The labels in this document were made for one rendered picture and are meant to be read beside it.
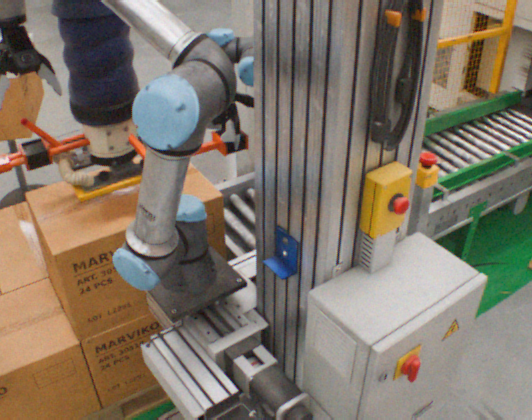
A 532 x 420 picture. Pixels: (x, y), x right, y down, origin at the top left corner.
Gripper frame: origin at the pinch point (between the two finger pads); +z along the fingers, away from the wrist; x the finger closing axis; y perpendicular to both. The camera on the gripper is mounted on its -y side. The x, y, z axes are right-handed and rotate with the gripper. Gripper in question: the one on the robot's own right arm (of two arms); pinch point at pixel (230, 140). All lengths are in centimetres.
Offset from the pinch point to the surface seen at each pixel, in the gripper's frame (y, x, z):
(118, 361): 48, -6, 81
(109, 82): 30.8, -15.8, -21.2
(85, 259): 50, -6, 30
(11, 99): 47, -156, 33
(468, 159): -154, -22, 65
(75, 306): 58, -6, 48
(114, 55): 28.3, -15.7, -29.0
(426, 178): -63, 26, 21
